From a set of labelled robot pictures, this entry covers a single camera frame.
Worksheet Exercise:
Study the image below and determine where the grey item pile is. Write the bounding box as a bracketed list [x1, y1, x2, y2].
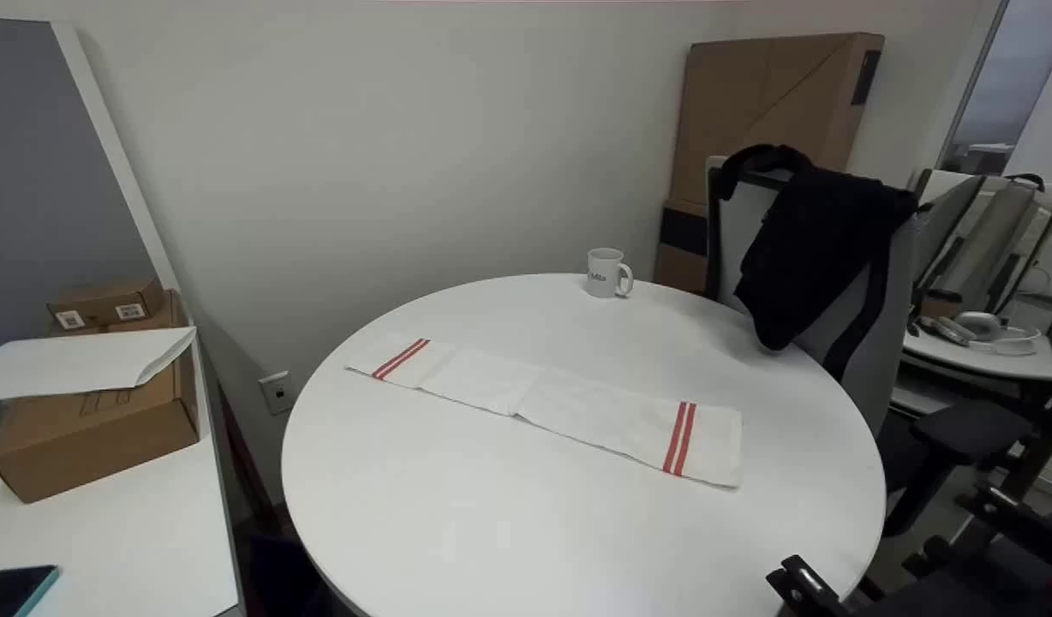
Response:
[920, 304, 1019, 351]

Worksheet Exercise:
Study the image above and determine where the glass window pane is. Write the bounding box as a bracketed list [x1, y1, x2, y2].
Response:
[939, 0, 1052, 175]

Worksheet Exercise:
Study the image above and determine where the grey desk partition panel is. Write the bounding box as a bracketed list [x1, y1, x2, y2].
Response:
[0, 13, 184, 347]

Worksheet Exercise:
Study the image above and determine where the flat tall cardboard box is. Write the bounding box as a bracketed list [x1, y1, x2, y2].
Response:
[650, 33, 889, 294]

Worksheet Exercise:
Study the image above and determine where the white side table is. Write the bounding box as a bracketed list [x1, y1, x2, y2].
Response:
[893, 324, 1052, 414]

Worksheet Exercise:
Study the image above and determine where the black office chair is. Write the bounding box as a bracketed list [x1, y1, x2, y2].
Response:
[889, 392, 1052, 541]

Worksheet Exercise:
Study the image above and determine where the black jacket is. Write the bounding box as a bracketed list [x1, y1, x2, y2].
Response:
[709, 142, 922, 355]

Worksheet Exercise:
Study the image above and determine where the white paper envelope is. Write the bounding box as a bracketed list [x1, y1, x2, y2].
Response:
[0, 325, 199, 408]

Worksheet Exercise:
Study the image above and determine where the white ceramic mug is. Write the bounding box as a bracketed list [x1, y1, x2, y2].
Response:
[581, 243, 636, 303]

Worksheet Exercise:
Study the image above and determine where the white towel with red stripes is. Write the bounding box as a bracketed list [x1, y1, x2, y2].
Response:
[342, 331, 748, 495]

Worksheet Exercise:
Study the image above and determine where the grey black-trimmed folding case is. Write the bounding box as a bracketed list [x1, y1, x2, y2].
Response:
[912, 169, 1052, 324]

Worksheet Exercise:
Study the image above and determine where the small labelled cardboard box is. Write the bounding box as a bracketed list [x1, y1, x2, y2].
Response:
[43, 283, 187, 338]

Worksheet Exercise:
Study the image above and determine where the grey mesh office chair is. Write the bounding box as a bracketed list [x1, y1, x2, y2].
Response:
[707, 155, 949, 439]

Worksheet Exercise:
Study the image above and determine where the dark smartphone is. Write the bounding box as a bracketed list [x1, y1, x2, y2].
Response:
[0, 562, 65, 617]

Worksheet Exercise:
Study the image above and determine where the large brown cardboard box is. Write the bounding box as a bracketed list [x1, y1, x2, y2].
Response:
[0, 356, 203, 509]

